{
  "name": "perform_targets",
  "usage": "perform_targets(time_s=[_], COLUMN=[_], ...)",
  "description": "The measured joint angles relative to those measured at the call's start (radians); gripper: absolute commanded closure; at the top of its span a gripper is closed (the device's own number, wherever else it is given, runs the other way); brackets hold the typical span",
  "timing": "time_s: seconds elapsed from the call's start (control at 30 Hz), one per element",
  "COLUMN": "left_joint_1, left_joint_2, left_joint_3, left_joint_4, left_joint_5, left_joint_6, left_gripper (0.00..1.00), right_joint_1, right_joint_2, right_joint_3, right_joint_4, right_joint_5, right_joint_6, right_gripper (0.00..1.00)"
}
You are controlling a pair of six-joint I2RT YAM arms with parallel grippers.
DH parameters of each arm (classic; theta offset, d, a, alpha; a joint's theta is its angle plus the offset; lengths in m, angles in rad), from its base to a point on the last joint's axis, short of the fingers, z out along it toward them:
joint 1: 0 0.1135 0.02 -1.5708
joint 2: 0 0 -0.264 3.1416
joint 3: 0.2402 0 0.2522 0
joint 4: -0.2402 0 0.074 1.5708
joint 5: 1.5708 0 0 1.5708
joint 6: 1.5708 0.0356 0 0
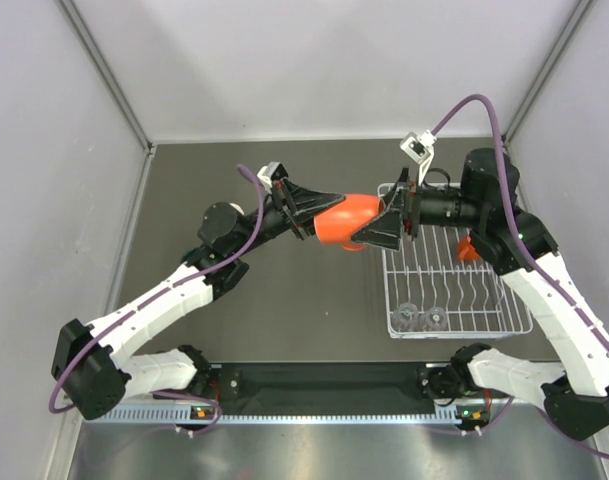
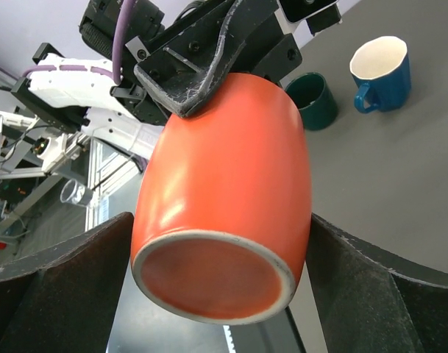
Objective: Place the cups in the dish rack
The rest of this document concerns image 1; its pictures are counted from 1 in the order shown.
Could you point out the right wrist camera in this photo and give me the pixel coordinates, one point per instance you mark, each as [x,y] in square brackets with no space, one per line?
[420,149]

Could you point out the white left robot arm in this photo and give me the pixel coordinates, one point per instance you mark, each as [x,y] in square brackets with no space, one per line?
[97,365]

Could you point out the small orange cup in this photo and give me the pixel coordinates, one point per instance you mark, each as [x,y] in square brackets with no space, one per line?
[466,251]

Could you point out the blue mug white interior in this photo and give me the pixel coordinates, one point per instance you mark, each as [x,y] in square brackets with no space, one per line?
[238,208]

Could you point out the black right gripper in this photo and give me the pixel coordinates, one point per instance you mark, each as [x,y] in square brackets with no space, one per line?
[385,230]

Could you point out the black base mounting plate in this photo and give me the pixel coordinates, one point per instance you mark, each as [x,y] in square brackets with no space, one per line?
[320,389]

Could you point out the clear glass cup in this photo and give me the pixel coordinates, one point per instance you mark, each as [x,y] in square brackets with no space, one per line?
[405,318]
[434,319]

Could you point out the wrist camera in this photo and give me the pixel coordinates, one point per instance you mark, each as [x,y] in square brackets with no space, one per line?
[270,173]
[420,149]

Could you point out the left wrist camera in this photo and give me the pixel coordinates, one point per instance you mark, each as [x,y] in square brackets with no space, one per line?
[270,173]

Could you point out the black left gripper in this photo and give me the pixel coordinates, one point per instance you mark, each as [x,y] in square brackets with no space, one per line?
[296,202]

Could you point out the white wire dish rack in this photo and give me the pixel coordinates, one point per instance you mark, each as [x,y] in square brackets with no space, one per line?
[427,273]

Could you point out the large orange mug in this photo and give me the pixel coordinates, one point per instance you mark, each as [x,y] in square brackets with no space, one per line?
[337,224]

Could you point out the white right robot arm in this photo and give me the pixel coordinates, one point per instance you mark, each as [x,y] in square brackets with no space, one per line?
[574,394]

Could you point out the aluminium slotted cable rail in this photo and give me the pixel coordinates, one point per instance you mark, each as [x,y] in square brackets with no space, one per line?
[187,413]

